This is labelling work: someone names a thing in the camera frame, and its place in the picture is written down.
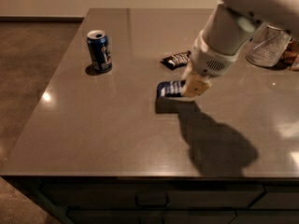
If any blue soda can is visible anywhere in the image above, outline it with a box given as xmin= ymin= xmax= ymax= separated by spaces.
xmin=86 ymin=30 xmax=112 ymax=73

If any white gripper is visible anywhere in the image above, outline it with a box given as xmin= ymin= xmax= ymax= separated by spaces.
xmin=181 ymin=31 xmax=238 ymax=97

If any clear glass jar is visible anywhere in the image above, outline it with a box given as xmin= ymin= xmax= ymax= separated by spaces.
xmin=246 ymin=25 xmax=292 ymax=68

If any dark drawer handle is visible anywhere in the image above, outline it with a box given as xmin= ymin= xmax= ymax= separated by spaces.
xmin=135 ymin=193 xmax=169 ymax=208

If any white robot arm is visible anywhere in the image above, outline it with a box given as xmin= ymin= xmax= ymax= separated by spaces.
xmin=182 ymin=0 xmax=299 ymax=97

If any blue rxbar blueberry bar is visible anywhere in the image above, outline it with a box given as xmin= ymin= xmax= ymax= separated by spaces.
xmin=156 ymin=80 xmax=185 ymax=98

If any black rxbar chocolate bar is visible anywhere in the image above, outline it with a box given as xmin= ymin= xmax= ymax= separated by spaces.
xmin=161 ymin=50 xmax=191 ymax=70

